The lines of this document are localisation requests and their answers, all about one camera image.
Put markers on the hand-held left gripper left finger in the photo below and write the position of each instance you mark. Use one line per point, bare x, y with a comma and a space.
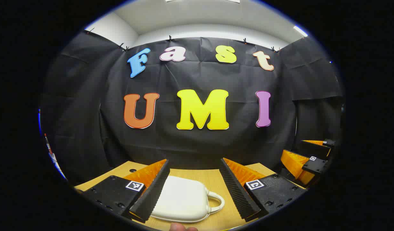
153, 195

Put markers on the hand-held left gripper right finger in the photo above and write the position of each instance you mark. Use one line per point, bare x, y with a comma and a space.
237, 192

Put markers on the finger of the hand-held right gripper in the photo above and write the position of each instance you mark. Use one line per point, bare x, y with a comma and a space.
315, 165
315, 147

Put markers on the white suitcase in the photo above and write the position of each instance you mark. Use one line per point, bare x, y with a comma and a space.
184, 199

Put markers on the white ceiling light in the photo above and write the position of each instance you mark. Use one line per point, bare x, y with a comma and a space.
300, 31

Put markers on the red and white object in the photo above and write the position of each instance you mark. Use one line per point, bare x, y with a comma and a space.
48, 142

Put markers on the black backdrop cloth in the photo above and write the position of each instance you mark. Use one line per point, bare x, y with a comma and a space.
200, 77

